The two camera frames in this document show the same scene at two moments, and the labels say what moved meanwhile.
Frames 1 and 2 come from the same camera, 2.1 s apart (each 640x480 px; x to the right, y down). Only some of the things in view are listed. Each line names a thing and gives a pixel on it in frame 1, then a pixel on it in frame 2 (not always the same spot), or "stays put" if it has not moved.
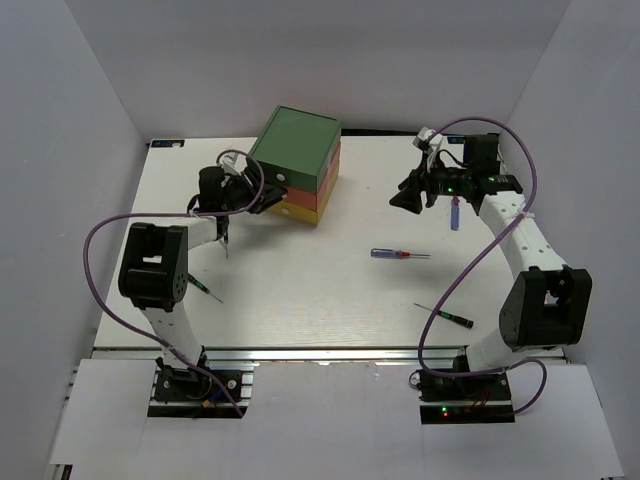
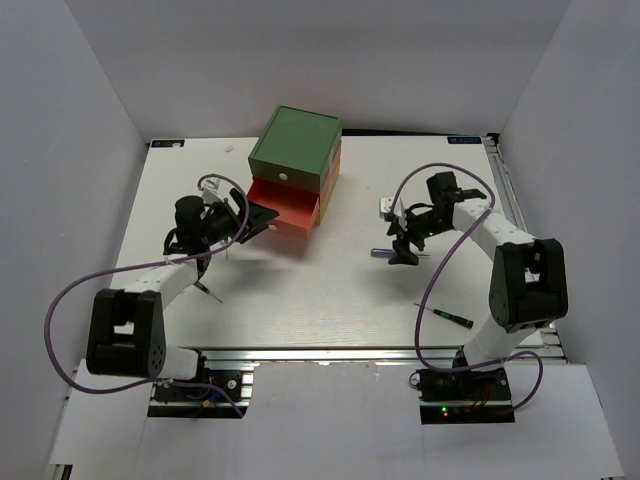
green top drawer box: x=297 y=148 stays put
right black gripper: x=409 y=197 to x=403 y=255
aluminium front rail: x=284 y=354 stays put
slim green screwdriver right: x=450 y=317 stays put
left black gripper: x=270 y=194 to x=259 y=215
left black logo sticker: x=168 y=143 stays put
